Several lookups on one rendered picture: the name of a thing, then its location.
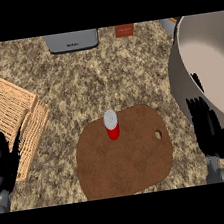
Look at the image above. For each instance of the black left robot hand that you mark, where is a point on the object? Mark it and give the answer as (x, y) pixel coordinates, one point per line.
(4, 166)

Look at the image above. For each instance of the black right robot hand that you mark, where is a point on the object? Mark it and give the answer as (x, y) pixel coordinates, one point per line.
(209, 130)

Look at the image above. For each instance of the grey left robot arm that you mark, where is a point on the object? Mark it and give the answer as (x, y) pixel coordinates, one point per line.
(3, 202)

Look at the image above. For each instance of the large grey pot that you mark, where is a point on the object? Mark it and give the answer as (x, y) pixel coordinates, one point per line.
(202, 67)

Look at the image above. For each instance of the brown wooden cutting board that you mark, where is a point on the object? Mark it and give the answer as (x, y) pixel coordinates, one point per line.
(123, 154)

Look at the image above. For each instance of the red can with white top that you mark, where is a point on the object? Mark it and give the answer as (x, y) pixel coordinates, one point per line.
(111, 124)

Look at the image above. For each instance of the wicker basket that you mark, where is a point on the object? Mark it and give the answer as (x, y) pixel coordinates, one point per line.
(10, 118)

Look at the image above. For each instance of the red-brown box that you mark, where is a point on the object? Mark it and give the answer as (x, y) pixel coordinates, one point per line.
(124, 30)

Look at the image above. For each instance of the grey flat appliance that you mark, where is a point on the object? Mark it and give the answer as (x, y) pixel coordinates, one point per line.
(72, 41)

